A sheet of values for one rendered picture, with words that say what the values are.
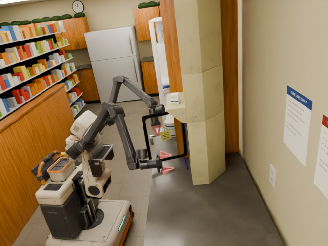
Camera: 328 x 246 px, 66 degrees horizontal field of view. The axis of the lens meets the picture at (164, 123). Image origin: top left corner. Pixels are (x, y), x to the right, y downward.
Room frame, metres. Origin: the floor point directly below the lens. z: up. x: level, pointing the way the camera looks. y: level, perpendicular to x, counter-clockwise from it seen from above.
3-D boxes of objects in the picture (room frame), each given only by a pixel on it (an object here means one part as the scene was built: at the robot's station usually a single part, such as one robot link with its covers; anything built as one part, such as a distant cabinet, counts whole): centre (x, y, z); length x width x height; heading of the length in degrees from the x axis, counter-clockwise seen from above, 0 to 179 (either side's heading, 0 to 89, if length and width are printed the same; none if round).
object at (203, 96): (1.56, -0.28, 1.33); 0.32 x 0.25 x 0.77; 176
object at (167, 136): (1.70, 0.00, 1.19); 0.30 x 0.01 x 0.40; 98
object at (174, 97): (1.52, -0.09, 1.54); 0.05 x 0.05 x 0.06; 74
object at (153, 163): (1.34, 0.10, 1.20); 0.07 x 0.07 x 0.10; 86
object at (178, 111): (1.57, -0.09, 1.46); 0.32 x 0.12 x 0.10; 176
